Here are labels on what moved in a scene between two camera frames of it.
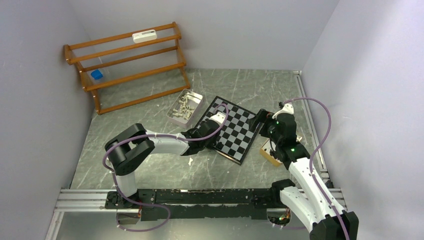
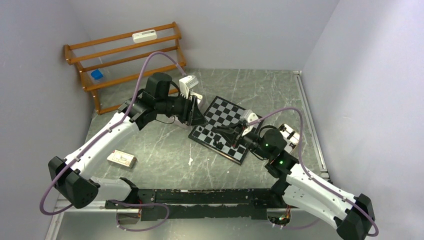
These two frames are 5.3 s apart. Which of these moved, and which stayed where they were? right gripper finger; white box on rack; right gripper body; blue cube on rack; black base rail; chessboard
Moved: right gripper finger; right gripper body
Stayed: chessboard; blue cube on rack; black base rail; white box on rack
